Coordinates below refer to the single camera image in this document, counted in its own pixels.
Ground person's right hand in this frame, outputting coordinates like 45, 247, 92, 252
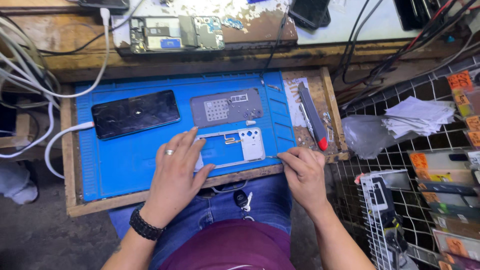
277, 146, 331, 219

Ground person's left hand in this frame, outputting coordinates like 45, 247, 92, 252
140, 127, 217, 228

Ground white phone frame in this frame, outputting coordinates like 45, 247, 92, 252
193, 127, 266, 173

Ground blue jeans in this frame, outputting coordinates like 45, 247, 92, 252
108, 173, 294, 270

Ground blue silicone repair mat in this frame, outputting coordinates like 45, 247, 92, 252
74, 71, 298, 203

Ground black beaded wristband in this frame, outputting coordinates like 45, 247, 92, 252
129, 208, 166, 242

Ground silver tweezers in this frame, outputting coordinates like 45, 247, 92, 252
299, 102, 316, 141

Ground small metal parts heap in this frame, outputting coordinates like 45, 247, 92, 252
322, 111, 335, 143

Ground grey utility knife red tip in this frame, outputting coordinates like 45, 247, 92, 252
298, 81, 329, 152

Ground black car key with keys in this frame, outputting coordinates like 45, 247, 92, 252
233, 189, 256, 222

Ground clear plastic bag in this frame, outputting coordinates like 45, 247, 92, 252
341, 113, 415, 161

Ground black smartphone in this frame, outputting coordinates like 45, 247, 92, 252
91, 89, 182, 142

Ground white paper sticker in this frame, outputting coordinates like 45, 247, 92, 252
283, 77, 311, 128

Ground maroon shirt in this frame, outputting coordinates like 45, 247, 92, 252
157, 218, 297, 270

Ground grey phone back plate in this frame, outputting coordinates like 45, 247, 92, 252
190, 88, 264, 129

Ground wooden work tray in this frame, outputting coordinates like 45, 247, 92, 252
59, 67, 351, 218

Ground stack of white papers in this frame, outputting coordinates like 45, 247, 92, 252
382, 96, 457, 140

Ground opened phone with circuit board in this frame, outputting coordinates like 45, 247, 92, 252
129, 14, 226, 55

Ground black phone with case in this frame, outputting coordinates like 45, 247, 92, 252
287, 0, 332, 31

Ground dark flat phone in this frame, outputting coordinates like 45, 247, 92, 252
78, 0, 130, 11

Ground black device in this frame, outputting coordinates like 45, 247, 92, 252
392, 0, 441, 31

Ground white wire basket with parts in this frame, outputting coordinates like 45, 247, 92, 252
354, 169, 420, 270

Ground white charging cable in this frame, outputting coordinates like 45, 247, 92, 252
44, 121, 95, 180

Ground thin black cable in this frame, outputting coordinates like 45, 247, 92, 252
260, 13, 290, 81

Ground bundle of black red cables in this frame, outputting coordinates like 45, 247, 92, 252
332, 0, 480, 111

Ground white wire grid rack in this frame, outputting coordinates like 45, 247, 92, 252
329, 55, 480, 270

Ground white cable with plug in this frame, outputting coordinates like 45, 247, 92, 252
0, 7, 112, 99

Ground bundle of white cables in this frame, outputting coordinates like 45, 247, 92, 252
0, 17, 62, 160

